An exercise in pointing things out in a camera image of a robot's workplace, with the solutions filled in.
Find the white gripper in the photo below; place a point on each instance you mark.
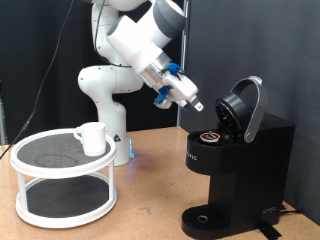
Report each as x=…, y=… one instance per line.
x=181, y=88

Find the black lid orange coffee pod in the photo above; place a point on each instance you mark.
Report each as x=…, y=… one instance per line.
x=210, y=137

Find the black keurig coffee machine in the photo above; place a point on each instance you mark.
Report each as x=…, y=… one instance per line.
x=253, y=186

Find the white plastic mug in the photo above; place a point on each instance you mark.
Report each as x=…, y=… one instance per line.
x=93, y=140

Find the white franka robot arm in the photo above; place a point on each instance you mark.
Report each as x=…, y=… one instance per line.
x=106, y=83

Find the silver vertical metal pole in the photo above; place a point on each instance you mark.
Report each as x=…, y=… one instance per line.
x=185, y=50

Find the black tape strip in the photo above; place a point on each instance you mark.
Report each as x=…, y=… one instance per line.
x=270, y=232

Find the white two-tier turntable stand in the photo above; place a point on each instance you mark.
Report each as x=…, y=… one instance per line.
x=66, y=196

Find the blue mounted wrist camera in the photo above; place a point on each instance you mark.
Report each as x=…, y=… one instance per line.
x=162, y=100

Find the grey metal frame bar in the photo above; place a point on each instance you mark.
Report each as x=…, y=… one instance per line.
x=2, y=123

